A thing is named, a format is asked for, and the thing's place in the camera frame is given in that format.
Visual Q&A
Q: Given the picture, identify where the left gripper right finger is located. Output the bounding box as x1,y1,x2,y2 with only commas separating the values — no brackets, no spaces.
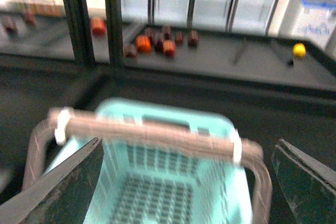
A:
272,139,335,223

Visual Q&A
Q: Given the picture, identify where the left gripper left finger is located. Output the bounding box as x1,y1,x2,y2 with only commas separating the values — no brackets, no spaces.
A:
1,138,104,223

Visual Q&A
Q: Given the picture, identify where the turquoise plastic basket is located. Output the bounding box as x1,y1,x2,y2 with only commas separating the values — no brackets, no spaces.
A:
44,98,254,224

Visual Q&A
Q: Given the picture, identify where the red yellow apple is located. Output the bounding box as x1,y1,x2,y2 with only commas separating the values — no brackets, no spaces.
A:
163,40,176,57

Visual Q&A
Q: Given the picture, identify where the dark red apple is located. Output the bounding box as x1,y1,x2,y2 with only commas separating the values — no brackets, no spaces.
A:
187,30,200,47

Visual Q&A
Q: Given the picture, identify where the dark display shelf tray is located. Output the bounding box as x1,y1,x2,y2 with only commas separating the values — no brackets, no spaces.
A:
1,15,335,92

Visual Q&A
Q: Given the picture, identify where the yellow lemon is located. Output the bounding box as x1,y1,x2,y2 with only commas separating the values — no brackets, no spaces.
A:
292,43,306,58

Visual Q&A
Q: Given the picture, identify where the dark fruit on shelf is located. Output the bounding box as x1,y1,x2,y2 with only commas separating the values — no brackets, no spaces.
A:
123,44,138,58

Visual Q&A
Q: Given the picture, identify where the white blue sign box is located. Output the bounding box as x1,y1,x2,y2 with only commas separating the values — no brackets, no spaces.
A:
278,0,335,49

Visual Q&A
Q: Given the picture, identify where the orange fruit front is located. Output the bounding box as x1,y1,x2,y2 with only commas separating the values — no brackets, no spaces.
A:
135,35,151,53

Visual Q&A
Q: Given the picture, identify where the orange fruit behind post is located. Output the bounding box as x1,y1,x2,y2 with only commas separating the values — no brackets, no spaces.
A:
90,17,107,36

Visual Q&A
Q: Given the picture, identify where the black vertical post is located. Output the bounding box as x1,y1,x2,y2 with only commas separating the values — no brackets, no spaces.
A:
105,0,124,68

